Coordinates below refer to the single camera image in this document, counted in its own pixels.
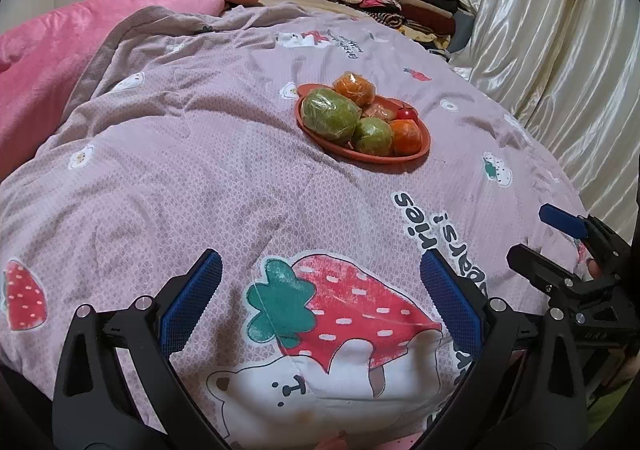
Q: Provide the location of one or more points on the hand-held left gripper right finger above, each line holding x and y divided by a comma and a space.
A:
450, 305

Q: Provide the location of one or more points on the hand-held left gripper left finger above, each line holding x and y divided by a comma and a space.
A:
192, 300

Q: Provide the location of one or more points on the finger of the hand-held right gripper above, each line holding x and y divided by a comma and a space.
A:
562, 221
540, 270

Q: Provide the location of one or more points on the plastic-wrapped orange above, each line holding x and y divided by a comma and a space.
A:
380, 111
354, 86
406, 136

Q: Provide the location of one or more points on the plastic-wrapped green citrus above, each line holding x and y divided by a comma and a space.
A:
372, 136
330, 115

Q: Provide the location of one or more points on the red tomato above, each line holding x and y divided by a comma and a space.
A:
406, 114

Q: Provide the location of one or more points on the orange bear-shaped plate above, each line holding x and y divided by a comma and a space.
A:
340, 149

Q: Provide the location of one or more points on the person's right forearm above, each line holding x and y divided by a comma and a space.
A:
625, 370

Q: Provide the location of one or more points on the printed strawberry blanket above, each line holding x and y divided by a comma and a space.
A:
225, 180

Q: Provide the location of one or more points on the cream satin curtain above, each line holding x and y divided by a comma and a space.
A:
550, 30

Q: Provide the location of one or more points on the pile of folded clothes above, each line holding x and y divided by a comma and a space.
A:
400, 0

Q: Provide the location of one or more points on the pink quilt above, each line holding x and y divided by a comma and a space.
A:
100, 20

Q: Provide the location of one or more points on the beige bed sheet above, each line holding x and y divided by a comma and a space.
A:
320, 5

